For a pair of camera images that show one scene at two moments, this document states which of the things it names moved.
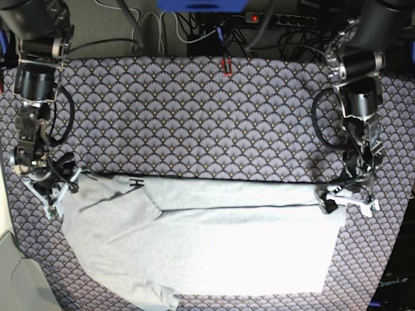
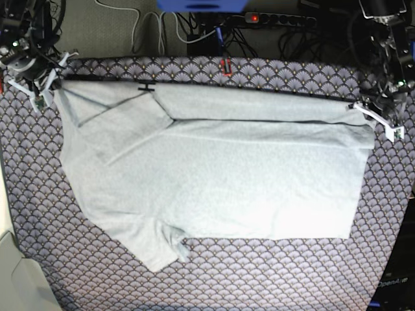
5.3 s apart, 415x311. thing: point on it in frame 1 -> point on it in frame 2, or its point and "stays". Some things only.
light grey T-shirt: x=158 y=236 -> x=158 y=165
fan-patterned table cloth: x=239 y=118 stays
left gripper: x=49 y=179 -> x=36 y=78
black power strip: x=280 y=19 stays
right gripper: x=358 y=166 -> x=384 y=103
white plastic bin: x=24 y=284 stays
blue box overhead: x=202 y=6 stays
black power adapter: x=205 y=45 stays
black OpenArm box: x=396 y=290 stays
